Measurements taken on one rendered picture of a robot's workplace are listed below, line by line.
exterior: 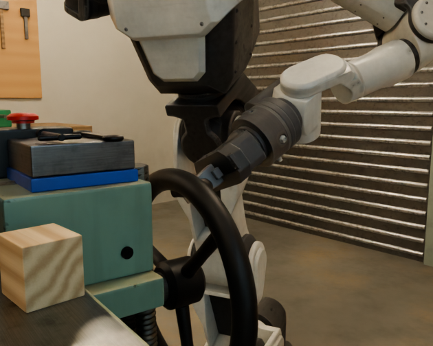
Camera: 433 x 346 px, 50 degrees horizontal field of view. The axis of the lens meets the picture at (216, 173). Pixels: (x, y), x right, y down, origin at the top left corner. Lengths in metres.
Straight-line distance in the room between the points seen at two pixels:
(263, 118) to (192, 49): 0.28
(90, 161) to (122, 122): 4.01
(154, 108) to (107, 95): 0.53
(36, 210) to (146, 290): 0.13
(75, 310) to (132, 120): 4.20
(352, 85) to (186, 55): 0.33
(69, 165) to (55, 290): 0.13
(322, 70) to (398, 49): 0.16
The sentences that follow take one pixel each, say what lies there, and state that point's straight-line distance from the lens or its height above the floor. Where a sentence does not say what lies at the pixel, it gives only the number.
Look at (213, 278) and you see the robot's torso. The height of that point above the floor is 0.58.
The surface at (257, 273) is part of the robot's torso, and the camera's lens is 1.20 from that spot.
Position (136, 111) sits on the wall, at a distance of 4.53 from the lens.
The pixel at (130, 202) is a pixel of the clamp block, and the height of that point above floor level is 0.94.
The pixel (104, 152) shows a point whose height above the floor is 0.99.
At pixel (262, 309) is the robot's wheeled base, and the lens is 1.60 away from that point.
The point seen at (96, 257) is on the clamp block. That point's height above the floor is 0.90.
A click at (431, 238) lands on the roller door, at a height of 0.18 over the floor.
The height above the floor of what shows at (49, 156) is 0.99.
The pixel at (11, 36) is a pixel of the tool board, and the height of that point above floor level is 1.51.
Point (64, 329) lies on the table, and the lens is 0.31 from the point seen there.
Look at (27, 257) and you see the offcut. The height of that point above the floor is 0.94.
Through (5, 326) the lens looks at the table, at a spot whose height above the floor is 0.90.
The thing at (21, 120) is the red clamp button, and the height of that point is 1.02.
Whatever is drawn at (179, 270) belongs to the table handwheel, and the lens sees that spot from 0.58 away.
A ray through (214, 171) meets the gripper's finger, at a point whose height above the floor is 0.94.
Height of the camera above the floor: 1.04
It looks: 9 degrees down
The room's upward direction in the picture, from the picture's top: straight up
